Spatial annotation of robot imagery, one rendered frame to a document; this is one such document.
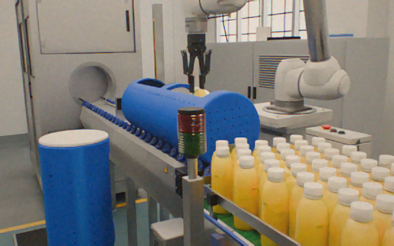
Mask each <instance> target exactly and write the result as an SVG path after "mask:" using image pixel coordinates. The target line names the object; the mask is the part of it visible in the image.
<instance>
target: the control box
mask: <svg viewBox="0 0 394 246"><path fill-rule="evenodd" d="M332 128H335V127H332ZM332 128H330V129H328V130H325V129H323V128H322V127H321V126H317V127H312V128H306V141H307V142H308V146H311V145H312V138H313V137H323V138H324V142H325V143H330V144H331V148H334V149H337V150H339V155H341V156H342V152H343V146H346V145H350V146H355V147H357V152H364V153H366V155H367V157H366V159H370V155H371V138H372V135H368V134H365V133H360V132H355V131H350V130H344V129H341V128H335V129H337V131H330V130H331V129H332ZM339 130H344V131H345V133H338V132H339ZM352 132H353V133H352Z"/></svg>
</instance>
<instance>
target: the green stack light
mask: <svg viewBox="0 0 394 246"><path fill-rule="evenodd" d="M177 142H178V153H179V154H182V155H185V156H198V155H201V154H204V153H205V152H206V130H205V131H203V132H200V133H182V132H179V131H177Z"/></svg>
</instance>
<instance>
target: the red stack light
mask: <svg viewBox="0 0 394 246"><path fill-rule="evenodd" d="M176 115H177V131H179V132H182V133H200V132H203V131H205V130H206V113H204V114H201V115H180V114H179V113H177V114H176Z"/></svg>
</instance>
